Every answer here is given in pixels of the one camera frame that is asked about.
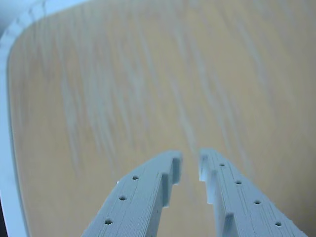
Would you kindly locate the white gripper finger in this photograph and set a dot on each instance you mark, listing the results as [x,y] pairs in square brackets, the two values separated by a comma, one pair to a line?
[133,202]
[242,212]

